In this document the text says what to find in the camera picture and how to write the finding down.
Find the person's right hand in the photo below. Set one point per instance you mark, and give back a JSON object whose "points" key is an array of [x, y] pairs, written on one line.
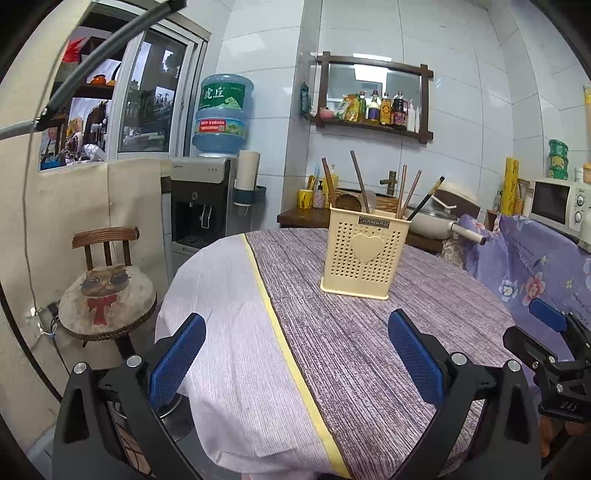
{"points": [[549, 428]]}

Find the brown wooden chopstick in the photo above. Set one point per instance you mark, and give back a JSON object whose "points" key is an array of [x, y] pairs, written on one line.
{"points": [[359, 176], [411, 193], [402, 191]]}

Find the white rice cooker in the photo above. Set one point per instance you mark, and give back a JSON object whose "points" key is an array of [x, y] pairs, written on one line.
{"points": [[461, 201]]}

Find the yellow roll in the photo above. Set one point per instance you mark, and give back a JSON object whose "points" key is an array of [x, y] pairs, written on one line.
{"points": [[510, 186]]}

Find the yellow cup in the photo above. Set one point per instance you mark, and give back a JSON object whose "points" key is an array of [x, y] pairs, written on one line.
{"points": [[305, 199]]}

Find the cream plastic utensil holder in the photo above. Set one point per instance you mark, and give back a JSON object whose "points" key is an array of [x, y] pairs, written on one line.
{"points": [[363, 253]]}

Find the purple floral cloth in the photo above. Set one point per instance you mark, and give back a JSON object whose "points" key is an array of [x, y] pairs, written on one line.
{"points": [[523, 260]]}

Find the wooden chair with cushion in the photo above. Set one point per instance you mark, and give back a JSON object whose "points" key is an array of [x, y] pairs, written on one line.
{"points": [[112, 297]]}

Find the woven basket basin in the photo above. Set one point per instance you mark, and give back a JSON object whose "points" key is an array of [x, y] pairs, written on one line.
{"points": [[384, 202]]}

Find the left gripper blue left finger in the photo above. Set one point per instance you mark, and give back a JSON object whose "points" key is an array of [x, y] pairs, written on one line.
{"points": [[172, 359]]}

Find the yellow soap bottle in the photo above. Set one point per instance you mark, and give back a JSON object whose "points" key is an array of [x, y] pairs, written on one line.
{"points": [[334, 177]]}

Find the bronze faucet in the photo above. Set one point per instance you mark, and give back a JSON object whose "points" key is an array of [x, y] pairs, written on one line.
{"points": [[390, 183]]}

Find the white microwave oven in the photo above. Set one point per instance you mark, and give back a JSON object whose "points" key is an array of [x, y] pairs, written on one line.
{"points": [[561, 205]]}

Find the metal spoon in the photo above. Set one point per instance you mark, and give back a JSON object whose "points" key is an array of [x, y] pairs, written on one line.
{"points": [[371, 200]]}

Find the blue water jug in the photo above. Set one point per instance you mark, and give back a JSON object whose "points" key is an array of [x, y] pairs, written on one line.
{"points": [[221, 121]]}

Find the window with white frame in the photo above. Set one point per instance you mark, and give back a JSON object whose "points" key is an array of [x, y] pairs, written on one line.
{"points": [[153, 94]]}

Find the green instant noodle cups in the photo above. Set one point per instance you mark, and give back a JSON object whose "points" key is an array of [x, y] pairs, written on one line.
{"points": [[558, 160]]}

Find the cream frying pan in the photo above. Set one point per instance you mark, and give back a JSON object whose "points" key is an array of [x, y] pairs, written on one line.
{"points": [[434, 225]]}

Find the wooden framed wall shelf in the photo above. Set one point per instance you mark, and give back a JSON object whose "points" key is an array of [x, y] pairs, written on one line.
{"points": [[374, 94]]}

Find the water dispenser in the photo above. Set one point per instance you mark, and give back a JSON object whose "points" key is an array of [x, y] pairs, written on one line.
{"points": [[198, 208]]}

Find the wooden handled spoon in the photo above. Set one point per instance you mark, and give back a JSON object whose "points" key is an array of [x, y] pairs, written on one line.
{"points": [[348, 202]]}

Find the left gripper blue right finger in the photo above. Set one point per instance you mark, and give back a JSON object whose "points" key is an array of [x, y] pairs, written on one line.
{"points": [[422, 355]]}

